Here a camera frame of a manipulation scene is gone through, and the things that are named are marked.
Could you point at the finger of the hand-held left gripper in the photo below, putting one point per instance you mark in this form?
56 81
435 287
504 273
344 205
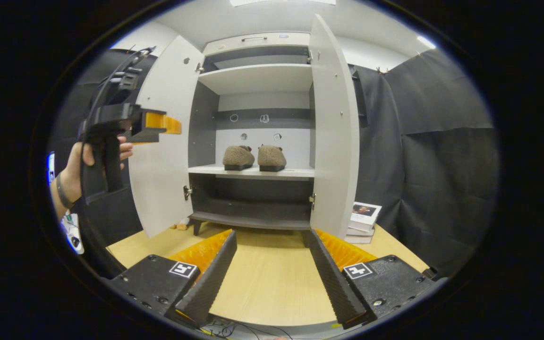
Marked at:
158 122

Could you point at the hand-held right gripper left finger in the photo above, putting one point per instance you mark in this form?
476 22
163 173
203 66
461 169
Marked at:
210 278

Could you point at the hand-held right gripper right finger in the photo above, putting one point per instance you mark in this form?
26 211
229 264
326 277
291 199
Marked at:
335 283

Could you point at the white shoe cabinet door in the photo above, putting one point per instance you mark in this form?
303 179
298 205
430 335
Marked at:
163 179
335 141

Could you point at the brown fuzzy shoe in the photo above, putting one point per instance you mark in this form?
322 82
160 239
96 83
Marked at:
239 157
272 157

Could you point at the white shoe cabinet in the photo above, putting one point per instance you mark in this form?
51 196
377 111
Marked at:
258 78

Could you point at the white cabinet drawer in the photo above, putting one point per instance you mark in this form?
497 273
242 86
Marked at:
225 46

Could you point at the plain white book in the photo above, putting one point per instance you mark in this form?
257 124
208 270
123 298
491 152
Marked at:
361 231
358 239

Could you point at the small tan object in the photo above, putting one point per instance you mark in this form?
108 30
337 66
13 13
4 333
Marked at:
179 226

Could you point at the white book with photo cover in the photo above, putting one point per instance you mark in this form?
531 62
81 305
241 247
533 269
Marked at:
365 215

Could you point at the black wristband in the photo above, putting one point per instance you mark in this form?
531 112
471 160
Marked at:
63 193

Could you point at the small black block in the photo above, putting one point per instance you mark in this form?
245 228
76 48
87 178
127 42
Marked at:
429 273

